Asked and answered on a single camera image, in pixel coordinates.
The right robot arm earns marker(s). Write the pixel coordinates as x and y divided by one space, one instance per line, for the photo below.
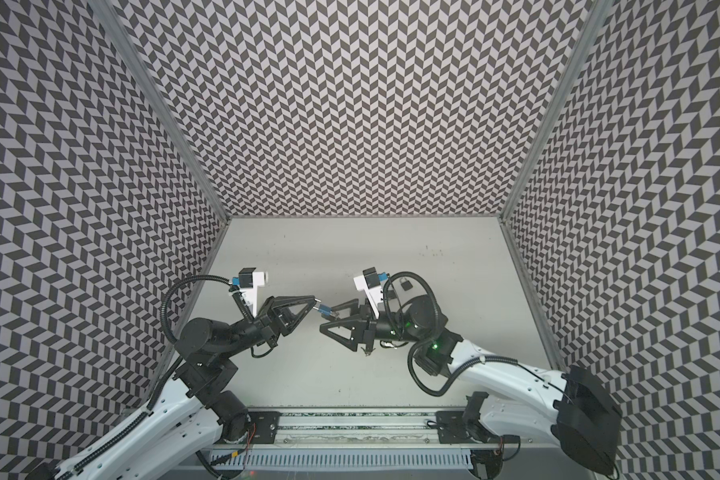
572 409

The black padlock top with keys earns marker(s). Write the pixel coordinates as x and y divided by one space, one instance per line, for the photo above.
406 283

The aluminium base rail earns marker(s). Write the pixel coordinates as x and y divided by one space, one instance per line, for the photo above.
324 440

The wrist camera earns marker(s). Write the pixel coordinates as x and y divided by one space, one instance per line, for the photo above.
245 286
371 283

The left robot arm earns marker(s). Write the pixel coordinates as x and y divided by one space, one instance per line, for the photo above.
191 407

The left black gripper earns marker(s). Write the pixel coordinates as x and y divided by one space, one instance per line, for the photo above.
274 323

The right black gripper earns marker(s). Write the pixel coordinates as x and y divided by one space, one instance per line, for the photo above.
363 327

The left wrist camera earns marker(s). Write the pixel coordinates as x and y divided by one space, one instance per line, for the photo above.
245 286

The blue padlock with keys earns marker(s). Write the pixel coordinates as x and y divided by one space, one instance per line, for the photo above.
324 310

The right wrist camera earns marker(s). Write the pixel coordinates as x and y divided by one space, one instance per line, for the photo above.
371 283

